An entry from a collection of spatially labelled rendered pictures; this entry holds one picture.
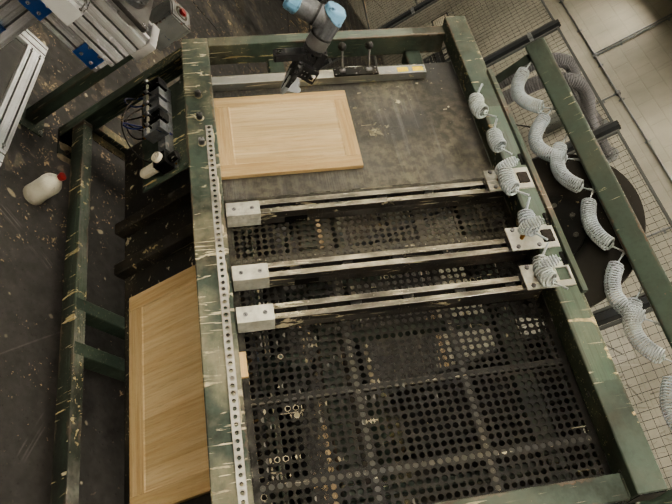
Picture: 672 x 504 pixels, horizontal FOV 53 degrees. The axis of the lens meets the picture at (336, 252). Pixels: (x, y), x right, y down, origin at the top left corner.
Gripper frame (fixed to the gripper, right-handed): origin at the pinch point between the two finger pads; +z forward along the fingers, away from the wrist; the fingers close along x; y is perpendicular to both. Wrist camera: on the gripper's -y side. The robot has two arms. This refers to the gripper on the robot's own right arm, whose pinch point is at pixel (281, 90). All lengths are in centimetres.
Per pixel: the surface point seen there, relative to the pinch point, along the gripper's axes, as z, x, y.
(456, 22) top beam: -20, 86, 82
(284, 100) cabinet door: 29, 43, 17
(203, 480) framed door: 90, -100, 15
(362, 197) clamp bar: 21, -13, 45
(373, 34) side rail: 2, 83, 50
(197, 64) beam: 41, 61, -19
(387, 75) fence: 6, 58, 57
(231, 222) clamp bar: 47, -22, 3
